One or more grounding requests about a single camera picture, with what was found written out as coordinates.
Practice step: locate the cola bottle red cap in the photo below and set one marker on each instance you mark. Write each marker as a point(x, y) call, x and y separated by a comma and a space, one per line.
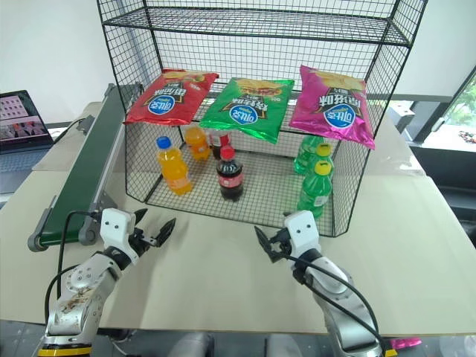
point(230, 178)

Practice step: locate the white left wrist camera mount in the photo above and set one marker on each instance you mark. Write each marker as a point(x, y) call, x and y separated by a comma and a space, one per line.
point(115, 230)

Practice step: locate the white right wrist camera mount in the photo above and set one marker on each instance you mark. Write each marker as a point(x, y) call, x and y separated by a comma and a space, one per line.
point(303, 230)

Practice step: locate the cola bottle red label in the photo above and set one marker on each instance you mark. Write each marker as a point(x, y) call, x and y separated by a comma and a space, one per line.
point(222, 139)

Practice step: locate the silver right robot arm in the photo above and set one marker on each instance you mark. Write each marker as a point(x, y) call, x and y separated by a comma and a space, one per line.
point(342, 305)

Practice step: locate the magenta potato chips bag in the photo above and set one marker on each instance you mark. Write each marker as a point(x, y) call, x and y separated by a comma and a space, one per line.
point(331, 108)

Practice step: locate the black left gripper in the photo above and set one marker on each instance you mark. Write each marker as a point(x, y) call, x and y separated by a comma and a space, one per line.
point(141, 241)

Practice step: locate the red potato chips bag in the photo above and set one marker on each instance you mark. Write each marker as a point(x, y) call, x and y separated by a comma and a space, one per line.
point(167, 100)

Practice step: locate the pink snack bag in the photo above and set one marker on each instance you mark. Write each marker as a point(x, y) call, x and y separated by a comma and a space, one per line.
point(405, 343)

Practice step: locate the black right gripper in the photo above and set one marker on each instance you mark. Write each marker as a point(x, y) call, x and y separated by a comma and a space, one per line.
point(282, 245)

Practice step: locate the grey box device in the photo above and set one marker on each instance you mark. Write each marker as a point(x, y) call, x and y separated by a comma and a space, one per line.
point(401, 116)

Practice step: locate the open laptop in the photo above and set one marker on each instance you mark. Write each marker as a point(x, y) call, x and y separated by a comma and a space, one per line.
point(22, 119)

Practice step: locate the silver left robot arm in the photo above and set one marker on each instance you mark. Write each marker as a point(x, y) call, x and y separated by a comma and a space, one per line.
point(78, 294)

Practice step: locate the green potato chips bag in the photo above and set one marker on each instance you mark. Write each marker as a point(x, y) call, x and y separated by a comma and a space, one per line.
point(245, 111)

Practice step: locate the green soda bottle yellow cap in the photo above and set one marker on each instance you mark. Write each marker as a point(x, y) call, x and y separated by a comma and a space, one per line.
point(306, 152)
point(316, 189)

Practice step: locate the orange soda bottle blue cap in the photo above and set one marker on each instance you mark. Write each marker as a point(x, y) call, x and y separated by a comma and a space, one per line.
point(175, 171)

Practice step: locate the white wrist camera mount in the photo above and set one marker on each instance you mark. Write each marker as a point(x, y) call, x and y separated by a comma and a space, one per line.
point(115, 230)
point(303, 230)

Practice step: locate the green conveyor belt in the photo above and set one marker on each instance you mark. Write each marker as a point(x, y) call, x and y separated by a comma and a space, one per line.
point(85, 171)

